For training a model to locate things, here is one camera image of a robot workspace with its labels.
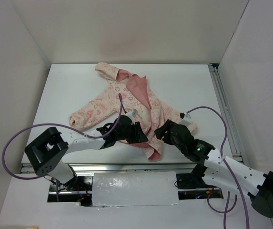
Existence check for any front aluminium rail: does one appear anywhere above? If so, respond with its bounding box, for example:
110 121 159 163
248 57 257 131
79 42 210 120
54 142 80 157
20 162 246 173

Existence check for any pink and cream jacket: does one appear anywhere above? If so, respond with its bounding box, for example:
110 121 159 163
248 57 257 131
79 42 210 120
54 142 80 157
68 62 198 162

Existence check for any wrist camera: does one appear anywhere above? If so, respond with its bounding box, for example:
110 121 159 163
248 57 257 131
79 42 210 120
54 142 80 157
125 109 138 123
178 112 192 127

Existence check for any white foil cover panel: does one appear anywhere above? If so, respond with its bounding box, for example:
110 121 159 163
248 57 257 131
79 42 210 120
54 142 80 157
91 171 180 207

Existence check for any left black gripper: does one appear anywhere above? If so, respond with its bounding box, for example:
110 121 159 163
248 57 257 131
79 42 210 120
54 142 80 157
116 121 148 144

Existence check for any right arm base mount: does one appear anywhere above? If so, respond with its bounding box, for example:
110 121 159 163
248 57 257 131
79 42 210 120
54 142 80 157
174 173 222 200

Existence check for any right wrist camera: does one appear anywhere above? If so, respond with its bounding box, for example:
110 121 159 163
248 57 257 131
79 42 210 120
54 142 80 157
178 112 192 127

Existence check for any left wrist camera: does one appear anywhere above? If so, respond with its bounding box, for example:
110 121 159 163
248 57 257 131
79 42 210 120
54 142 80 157
125 109 138 123

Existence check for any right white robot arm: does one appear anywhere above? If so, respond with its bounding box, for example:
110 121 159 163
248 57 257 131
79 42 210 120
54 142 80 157
155 120 273 218

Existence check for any purple cable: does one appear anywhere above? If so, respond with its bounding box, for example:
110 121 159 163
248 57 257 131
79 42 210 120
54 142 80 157
2 93 130 203
183 106 251 229

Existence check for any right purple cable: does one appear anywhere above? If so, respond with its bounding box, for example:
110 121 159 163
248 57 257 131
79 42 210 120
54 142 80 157
183 106 251 229

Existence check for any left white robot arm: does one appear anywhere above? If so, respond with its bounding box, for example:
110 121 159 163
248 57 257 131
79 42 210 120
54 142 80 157
25 114 148 190

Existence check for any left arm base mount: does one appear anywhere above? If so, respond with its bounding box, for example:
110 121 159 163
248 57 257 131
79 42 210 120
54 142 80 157
47 176 93 207

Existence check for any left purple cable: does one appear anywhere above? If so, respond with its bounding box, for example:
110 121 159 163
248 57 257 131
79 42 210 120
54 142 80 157
2 93 130 203

